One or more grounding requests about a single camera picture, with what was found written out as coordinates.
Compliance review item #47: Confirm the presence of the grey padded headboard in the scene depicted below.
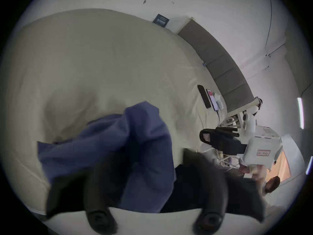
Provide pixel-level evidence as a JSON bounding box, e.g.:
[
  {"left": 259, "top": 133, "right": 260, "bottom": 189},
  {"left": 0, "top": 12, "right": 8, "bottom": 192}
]
[{"left": 177, "top": 19, "right": 256, "bottom": 113}]

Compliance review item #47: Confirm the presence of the white charger with cable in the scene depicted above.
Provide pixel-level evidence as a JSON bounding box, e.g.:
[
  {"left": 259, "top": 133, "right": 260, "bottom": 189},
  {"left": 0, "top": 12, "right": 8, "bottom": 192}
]
[{"left": 214, "top": 94, "right": 226, "bottom": 124}]

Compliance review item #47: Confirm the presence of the bed with beige sheet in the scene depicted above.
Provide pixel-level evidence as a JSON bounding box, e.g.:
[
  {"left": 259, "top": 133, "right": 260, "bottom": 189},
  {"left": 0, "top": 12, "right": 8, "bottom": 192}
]
[{"left": 0, "top": 8, "right": 245, "bottom": 215}]

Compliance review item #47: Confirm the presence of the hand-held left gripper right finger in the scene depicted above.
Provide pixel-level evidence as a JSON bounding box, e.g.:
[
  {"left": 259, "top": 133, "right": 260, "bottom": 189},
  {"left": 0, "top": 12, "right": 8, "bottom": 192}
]
[{"left": 182, "top": 148, "right": 266, "bottom": 234}]

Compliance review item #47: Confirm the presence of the dark blue card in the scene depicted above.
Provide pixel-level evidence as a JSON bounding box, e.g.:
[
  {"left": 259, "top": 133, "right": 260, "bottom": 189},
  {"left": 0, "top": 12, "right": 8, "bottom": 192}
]
[{"left": 152, "top": 14, "right": 170, "bottom": 28}]

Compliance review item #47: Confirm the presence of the person's body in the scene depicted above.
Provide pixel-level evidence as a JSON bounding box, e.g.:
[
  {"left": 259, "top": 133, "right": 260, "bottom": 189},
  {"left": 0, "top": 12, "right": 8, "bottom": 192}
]
[{"left": 262, "top": 176, "right": 294, "bottom": 220}]

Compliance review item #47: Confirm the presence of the dark blue shirt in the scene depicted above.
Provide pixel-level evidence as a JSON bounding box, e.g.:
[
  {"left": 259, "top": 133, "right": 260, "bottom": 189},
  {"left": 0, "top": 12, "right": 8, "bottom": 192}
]
[{"left": 37, "top": 101, "right": 177, "bottom": 214}]

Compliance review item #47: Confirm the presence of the person's right hand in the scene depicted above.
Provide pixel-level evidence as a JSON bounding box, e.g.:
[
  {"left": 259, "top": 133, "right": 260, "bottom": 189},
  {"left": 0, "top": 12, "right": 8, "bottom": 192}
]
[{"left": 239, "top": 164, "right": 266, "bottom": 188}]

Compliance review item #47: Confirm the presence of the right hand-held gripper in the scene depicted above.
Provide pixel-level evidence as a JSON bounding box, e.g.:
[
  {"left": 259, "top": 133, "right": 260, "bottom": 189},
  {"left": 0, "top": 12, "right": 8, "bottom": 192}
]
[{"left": 200, "top": 126, "right": 283, "bottom": 168}]

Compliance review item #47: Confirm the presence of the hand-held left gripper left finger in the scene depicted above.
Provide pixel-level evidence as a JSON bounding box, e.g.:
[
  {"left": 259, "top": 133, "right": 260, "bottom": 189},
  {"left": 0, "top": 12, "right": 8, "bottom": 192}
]
[{"left": 46, "top": 153, "right": 134, "bottom": 235}]

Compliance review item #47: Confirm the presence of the white device on stand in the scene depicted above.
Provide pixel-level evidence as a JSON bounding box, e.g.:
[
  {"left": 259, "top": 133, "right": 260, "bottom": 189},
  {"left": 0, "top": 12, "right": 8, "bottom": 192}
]
[{"left": 238, "top": 96, "right": 264, "bottom": 132}]

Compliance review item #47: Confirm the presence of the phone with red screen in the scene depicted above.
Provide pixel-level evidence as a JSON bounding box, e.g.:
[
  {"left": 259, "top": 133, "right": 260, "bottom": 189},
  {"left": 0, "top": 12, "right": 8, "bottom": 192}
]
[{"left": 206, "top": 89, "right": 220, "bottom": 111}]

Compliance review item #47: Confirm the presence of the black phone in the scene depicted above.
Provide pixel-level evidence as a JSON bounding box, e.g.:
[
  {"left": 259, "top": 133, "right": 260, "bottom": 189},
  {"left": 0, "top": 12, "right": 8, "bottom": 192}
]
[{"left": 197, "top": 84, "right": 211, "bottom": 109}]

